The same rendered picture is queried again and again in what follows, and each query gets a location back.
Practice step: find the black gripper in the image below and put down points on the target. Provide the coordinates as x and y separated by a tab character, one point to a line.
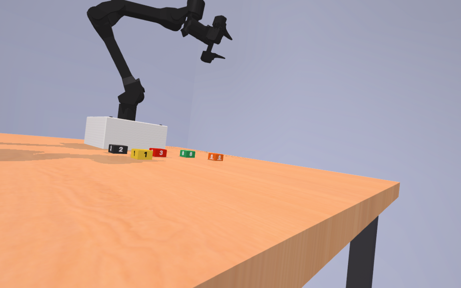
208	56

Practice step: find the orange block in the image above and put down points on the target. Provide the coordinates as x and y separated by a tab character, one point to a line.
215	157

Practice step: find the red block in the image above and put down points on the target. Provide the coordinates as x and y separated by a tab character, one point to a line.
158	152

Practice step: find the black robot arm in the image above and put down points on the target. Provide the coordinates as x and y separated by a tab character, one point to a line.
107	14

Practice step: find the green block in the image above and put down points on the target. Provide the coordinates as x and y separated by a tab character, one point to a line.
187	153

